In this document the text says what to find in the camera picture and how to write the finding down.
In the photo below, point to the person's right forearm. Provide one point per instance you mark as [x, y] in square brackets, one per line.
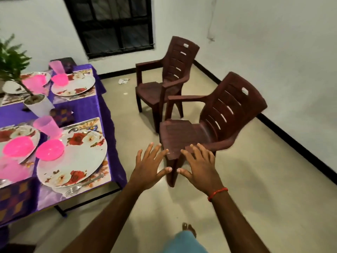
[239, 224]

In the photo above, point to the checkered purple orange cloth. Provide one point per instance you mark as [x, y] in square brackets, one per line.
[16, 200]
[64, 116]

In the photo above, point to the pink plastic bowl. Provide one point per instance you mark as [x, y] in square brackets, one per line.
[50, 150]
[60, 79]

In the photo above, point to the person's right foot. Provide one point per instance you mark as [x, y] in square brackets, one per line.
[188, 229]

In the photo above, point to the person's left forearm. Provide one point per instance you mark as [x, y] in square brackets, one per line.
[105, 224]

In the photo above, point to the purple tablecloth table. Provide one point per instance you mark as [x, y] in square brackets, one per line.
[89, 110]

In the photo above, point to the person's right hand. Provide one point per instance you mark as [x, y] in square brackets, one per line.
[203, 171]

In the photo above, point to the red wrist thread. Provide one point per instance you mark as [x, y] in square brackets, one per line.
[217, 194]

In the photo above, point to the white floral plate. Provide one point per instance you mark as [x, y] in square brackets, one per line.
[79, 155]
[81, 84]
[10, 87]
[18, 130]

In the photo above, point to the steel fork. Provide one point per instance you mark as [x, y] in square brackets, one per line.
[79, 186]

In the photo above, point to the person's left hand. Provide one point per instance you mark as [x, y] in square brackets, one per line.
[148, 171]

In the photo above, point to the green plant in white pot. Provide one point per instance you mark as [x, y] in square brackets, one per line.
[39, 107]

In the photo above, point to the person's teal t-shirt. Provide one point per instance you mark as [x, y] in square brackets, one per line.
[184, 244]

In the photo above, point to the black stool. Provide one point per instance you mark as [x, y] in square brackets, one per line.
[71, 60]

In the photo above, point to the black metal grille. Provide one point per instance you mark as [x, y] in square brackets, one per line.
[110, 23]

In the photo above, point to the crumpled white paper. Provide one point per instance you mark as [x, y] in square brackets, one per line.
[124, 81]

